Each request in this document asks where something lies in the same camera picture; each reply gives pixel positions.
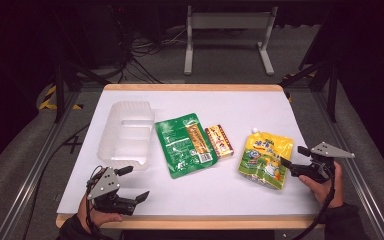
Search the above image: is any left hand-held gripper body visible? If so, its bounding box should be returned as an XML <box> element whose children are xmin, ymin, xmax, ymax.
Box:
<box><xmin>85</xmin><ymin>165</ymin><xmax>138</xmax><ymax>216</ymax></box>

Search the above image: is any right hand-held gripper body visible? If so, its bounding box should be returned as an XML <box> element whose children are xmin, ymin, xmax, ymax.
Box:
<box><xmin>290</xmin><ymin>141</ymin><xmax>356</xmax><ymax>184</ymax></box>

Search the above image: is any yellow spout pouch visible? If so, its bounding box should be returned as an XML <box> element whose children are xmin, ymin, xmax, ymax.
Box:
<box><xmin>238</xmin><ymin>127</ymin><xmax>295</xmax><ymax>191</ymax></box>

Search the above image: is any green snack packet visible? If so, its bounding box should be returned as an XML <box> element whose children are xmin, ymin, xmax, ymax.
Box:
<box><xmin>154</xmin><ymin>112</ymin><xmax>219</xmax><ymax>180</ymax></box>

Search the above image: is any person's right hand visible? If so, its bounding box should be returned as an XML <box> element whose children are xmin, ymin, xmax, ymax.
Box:
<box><xmin>298</xmin><ymin>161</ymin><xmax>345</xmax><ymax>209</ymax></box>

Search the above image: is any person's left hand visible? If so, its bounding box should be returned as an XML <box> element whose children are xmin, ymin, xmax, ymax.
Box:
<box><xmin>76</xmin><ymin>194</ymin><xmax>125</xmax><ymax>234</ymax></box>

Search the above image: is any clear plastic container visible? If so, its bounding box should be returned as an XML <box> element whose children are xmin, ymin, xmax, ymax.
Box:
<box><xmin>96</xmin><ymin>100</ymin><xmax>156</xmax><ymax>172</ymax></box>

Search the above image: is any black metal stand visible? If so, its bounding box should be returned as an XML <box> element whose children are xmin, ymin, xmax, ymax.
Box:
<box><xmin>50</xmin><ymin>54</ymin><xmax>112</xmax><ymax>124</ymax></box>
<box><xmin>279</xmin><ymin>59</ymin><xmax>340</xmax><ymax>123</ymax></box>

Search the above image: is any small red yellow packet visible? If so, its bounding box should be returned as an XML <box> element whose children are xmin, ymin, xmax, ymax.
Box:
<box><xmin>204</xmin><ymin>124</ymin><xmax>235</xmax><ymax>160</ymax></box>

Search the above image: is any wooden table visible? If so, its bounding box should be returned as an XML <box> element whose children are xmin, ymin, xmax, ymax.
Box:
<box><xmin>55</xmin><ymin>83</ymin><xmax>326</xmax><ymax>231</ymax></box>

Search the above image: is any white metal stand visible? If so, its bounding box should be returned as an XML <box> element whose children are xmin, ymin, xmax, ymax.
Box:
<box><xmin>183</xmin><ymin>4</ymin><xmax>279</xmax><ymax>77</ymax></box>

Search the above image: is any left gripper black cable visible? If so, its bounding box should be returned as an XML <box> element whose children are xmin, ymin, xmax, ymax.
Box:
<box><xmin>85</xmin><ymin>164</ymin><xmax>114</xmax><ymax>240</ymax></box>

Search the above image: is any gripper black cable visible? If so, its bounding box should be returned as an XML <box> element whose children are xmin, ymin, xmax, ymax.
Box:
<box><xmin>85</xmin><ymin>164</ymin><xmax>114</xmax><ymax>240</ymax></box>
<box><xmin>291</xmin><ymin>164</ymin><xmax>337</xmax><ymax>240</ymax></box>

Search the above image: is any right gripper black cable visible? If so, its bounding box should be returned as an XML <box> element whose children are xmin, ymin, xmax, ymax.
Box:
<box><xmin>291</xmin><ymin>164</ymin><xmax>337</xmax><ymax>240</ymax></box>

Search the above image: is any aluminium rail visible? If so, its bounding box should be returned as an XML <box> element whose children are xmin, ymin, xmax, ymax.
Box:
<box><xmin>0</xmin><ymin>89</ymin><xmax>81</xmax><ymax>240</ymax></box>
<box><xmin>312</xmin><ymin>89</ymin><xmax>384</xmax><ymax>240</ymax></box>

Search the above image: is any black floor cable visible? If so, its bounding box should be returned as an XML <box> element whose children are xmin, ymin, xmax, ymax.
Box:
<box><xmin>29</xmin><ymin>123</ymin><xmax>92</xmax><ymax>236</ymax></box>

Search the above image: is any bundle of floor cables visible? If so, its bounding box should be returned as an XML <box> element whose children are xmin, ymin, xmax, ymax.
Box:
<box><xmin>113</xmin><ymin>24</ymin><xmax>188</xmax><ymax>84</ymax></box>

